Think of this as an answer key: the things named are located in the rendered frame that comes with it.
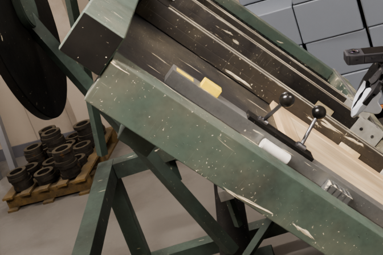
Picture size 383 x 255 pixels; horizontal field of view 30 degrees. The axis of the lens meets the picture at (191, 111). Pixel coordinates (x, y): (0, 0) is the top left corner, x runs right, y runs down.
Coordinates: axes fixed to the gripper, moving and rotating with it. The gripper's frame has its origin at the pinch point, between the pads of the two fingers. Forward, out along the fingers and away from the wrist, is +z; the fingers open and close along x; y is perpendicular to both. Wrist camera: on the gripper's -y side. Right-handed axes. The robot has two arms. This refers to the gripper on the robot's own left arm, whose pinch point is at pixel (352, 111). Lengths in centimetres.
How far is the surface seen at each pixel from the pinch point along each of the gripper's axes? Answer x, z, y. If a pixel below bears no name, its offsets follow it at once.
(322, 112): 4.8, 4.8, -4.6
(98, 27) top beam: -22, 1, -66
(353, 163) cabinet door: 35.2, 23.9, 26.2
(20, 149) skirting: 485, 307, -53
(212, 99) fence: 0.3, 12.6, -32.4
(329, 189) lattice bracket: -6.5, 18.6, 3.2
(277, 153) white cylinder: -4.7, 16.4, -12.8
